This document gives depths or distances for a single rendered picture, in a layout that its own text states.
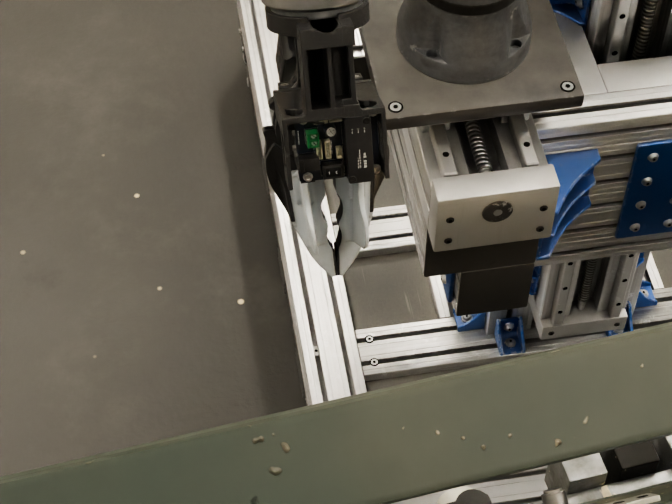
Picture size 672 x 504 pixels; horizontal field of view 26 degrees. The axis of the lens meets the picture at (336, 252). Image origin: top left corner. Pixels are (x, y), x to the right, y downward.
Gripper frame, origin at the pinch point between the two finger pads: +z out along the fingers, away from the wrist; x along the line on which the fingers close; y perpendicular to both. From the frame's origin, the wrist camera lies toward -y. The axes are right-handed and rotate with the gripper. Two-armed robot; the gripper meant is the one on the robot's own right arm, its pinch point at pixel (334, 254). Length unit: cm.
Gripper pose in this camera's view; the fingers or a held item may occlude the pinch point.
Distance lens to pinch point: 109.7
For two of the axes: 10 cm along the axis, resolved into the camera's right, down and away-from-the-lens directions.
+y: 1.4, 4.1, -9.0
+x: 9.9, -1.3, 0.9
